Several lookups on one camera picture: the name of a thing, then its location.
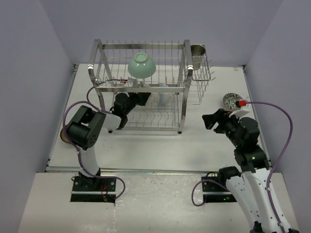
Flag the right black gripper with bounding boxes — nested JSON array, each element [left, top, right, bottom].
[[202, 108, 242, 148]]

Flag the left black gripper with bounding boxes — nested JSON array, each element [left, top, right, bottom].
[[123, 87, 151, 116]]

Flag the light blue white bowl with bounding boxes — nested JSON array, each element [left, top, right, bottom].
[[158, 83, 172, 104]]

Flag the brown patterned bowl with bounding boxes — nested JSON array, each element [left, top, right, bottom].
[[60, 129, 69, 143]]

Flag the yellow flower bowl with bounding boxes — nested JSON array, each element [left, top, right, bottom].
[[142, 83, 156, 104]]

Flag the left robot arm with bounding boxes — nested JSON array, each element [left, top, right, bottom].
[[62, 92, 151, 191]]

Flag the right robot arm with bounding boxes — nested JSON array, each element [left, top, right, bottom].
[[202, 109, 297, 233]]

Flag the stainless steel dish rack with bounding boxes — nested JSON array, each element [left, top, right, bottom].
[[87, 38, 195, 134]]

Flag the celadon green bowl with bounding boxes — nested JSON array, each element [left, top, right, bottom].
[[128, 52, 156, 79]]

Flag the steel utensil cup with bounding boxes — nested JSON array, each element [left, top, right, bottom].
[[190, 44, 206, 70]]

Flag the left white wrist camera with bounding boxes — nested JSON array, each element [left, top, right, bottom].
[[123, 77, 139, 87]]

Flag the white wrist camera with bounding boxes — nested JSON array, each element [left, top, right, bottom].
[[123, 77, 139, 87], [229, 99, 250, 118]]

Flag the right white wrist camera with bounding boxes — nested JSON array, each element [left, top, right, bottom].
[[229, 99, 250, 118]]

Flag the wire utensil basket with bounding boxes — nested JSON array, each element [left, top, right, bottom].
[[189, 53, 212, 105]]

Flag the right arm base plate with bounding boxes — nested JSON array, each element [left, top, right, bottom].
[[201, 171, 236, 203]]

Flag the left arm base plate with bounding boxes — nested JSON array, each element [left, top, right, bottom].
[[70, 176, 116, 203]]

